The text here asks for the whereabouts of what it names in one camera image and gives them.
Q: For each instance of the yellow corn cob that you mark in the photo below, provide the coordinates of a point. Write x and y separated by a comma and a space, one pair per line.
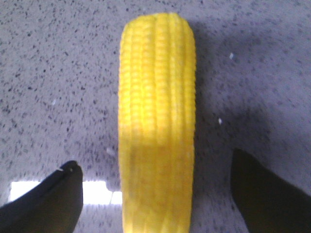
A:
156, 123

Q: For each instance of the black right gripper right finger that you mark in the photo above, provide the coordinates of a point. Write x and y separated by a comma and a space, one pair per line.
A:
267, 203

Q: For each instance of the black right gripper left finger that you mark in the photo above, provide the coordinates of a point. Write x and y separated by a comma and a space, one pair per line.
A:
53, 206

